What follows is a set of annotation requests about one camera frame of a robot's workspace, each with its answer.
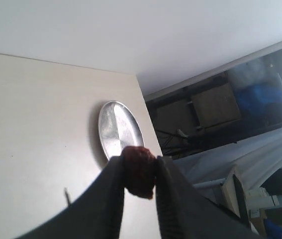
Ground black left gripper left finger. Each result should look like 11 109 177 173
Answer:
21 156 124 239

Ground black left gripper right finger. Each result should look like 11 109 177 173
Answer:
156 156 260 239

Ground thin metal skewer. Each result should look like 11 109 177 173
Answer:
64 188 71 207

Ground red meat chunk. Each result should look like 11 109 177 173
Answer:
121 146 157 200

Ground round metal plate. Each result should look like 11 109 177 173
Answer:
98 101 144 160

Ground white curtain cloth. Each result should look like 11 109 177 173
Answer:
173 128 282 189

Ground cardboard box in background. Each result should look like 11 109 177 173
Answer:
191 83 241 128

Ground blue bag in background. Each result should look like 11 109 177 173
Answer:
234 83 282 115

